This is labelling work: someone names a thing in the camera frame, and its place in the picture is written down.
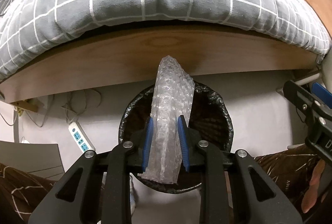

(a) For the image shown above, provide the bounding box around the right hand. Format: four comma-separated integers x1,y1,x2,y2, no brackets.
301,159,325,213

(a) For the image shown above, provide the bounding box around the white power strip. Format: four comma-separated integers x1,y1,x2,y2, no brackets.
68,122,96,153

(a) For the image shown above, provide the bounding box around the grey checked bed sheet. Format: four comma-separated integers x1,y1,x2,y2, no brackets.
1,0,331,79

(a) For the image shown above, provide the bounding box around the wooden bed frame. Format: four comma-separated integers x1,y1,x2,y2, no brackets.
1,22,317,105

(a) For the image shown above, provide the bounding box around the black lined trash bin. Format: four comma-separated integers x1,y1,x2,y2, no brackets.
118,80,235,195

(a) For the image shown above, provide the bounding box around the bubble wrap piece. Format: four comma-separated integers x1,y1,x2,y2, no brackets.
140,56,195,184

